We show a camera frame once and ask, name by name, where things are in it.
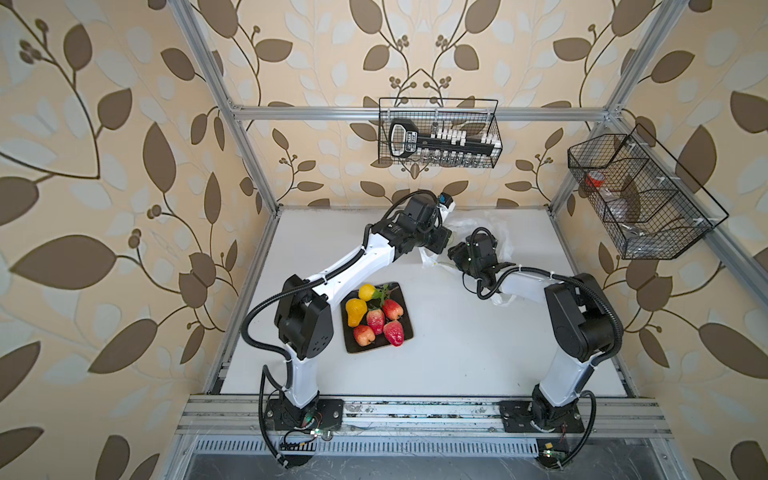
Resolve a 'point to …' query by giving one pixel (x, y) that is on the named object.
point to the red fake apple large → (363, 335)
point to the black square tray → (396, 294)
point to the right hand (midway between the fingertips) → (453, 256)
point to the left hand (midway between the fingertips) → (450, 230)
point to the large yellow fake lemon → (355, 309)
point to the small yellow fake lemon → (366, 292)
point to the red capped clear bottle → (596, 179)
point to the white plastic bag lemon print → (463, 226)
